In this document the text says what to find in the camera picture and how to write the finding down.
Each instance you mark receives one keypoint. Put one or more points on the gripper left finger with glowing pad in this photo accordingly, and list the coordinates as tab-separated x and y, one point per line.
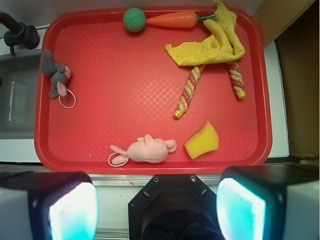
48	206

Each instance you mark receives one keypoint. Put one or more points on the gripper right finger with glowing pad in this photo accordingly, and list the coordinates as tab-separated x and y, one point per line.
269	202

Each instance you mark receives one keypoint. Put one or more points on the yellow cloth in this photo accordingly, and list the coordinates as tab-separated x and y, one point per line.
222	46

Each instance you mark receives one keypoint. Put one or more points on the yellow cheese wedge toy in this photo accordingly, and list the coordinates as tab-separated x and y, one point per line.
204	141

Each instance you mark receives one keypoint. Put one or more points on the pink rubber mouse toy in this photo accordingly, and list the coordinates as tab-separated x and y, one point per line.
145	149

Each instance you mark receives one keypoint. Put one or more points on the grey sink basin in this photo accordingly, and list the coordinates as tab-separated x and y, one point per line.
18	94

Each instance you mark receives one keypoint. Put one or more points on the grey plush mouse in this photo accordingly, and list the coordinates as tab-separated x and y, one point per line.
59	75

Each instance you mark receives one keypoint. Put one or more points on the red plastic tray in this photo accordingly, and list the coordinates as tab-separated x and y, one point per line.
126	86

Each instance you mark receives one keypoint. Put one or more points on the black faucet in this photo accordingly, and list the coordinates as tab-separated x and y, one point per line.
18	33

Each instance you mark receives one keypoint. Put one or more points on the orange toy carrot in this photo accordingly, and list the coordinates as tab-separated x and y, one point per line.
181	19

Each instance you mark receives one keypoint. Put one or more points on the green ball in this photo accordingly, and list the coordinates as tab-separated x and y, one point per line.
134	20

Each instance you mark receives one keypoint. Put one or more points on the braided rope toy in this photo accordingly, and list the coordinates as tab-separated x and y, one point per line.
195	74

